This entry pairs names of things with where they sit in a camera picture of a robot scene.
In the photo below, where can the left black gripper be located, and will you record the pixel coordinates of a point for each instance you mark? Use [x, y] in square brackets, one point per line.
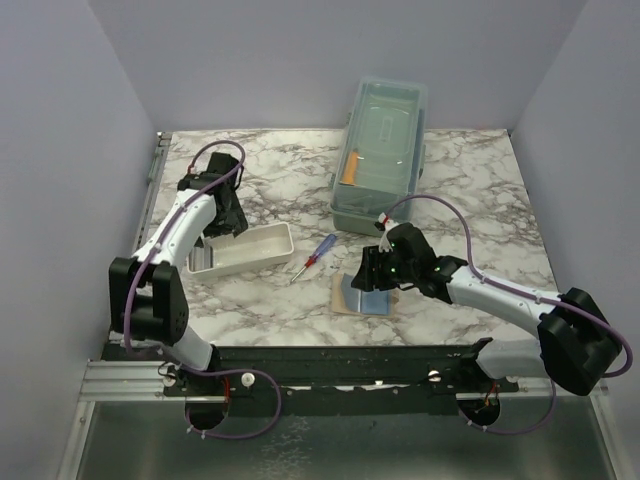
[235, 222]

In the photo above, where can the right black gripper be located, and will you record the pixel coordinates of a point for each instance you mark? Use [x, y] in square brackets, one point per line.
[369, 279]

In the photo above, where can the white rectangular plastic tray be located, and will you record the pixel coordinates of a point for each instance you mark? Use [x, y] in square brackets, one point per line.
[255, 249]

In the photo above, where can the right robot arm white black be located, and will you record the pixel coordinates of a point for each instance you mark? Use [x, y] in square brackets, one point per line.
[569, 341]

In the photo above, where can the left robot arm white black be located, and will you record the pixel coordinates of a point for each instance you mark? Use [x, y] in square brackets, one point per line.
[147, 298]

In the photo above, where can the stack of cards in tray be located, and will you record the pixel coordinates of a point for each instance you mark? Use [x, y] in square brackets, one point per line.
[201, 258]

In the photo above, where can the blue red screwdriver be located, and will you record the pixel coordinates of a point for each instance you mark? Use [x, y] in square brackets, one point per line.
[320, 250]

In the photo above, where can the translucent green plastic toolbox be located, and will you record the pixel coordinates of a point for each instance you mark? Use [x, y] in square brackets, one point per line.
[387, 127]

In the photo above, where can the orange tool inside toolbox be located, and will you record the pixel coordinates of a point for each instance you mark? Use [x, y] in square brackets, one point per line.
[349, 172]

